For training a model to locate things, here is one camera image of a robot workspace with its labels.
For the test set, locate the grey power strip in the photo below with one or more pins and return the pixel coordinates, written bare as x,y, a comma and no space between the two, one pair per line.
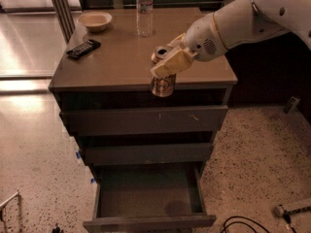
292,208

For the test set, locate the grey drawer cabinet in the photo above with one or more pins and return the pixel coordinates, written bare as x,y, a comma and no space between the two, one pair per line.
117,76

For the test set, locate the grey open bottom drawer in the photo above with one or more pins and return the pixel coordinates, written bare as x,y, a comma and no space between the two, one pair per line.
138,198

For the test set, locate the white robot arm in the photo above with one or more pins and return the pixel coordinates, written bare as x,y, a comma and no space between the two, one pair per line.
239,22

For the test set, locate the grey top drawer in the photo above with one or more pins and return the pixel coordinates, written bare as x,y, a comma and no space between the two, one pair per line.
144,121

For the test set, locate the black snack bar packet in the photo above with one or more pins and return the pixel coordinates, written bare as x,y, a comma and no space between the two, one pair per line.
83,49

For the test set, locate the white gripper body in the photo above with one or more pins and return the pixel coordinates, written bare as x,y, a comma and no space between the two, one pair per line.
202,38

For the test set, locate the metal stand left corner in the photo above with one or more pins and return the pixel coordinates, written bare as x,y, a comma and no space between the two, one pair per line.
11,214

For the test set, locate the blue tape piece upper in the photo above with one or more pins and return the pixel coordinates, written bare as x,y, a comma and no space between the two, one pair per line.
78,155

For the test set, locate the white ceramic bowl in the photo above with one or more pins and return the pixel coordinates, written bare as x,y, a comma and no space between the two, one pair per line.
95,22

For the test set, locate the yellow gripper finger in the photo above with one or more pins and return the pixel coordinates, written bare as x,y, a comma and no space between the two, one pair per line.
176,61
178,42

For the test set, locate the clear plastic water bottle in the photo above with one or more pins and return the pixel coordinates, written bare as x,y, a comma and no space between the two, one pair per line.
144,17

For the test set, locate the grey middle drawer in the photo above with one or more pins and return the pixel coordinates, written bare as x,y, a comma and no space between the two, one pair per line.
148,154

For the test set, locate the orange soda can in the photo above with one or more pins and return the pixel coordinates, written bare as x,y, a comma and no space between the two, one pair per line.
163,87

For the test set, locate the small wall outlet box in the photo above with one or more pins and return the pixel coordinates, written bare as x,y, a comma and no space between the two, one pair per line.
291,104

